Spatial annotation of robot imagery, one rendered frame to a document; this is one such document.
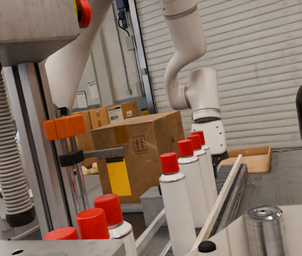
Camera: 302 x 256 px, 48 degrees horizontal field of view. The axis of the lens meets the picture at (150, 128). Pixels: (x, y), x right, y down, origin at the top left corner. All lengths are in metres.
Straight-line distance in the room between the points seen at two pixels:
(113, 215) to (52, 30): 0.23
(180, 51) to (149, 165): 0.39
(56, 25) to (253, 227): 0.31
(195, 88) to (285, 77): 3.83
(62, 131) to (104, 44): 5.76
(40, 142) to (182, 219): 0.30
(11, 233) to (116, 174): 0.73
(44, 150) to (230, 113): 4.59
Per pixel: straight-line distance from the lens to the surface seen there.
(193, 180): 0.78
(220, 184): 1.13
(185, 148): 0.78
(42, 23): 0.42
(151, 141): 1.10
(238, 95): 5.00
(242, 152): 1.68
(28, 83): 0.55
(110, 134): 1.17
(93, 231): 0.40
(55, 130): 0.51
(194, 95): 1.02
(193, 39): 0.94
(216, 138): 0.99
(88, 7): 0.47
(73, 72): 0.96
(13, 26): 0.41
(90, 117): 4.38
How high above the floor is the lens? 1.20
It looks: 6 degrees down
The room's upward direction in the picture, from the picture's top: 11 degrees counter-clockwise
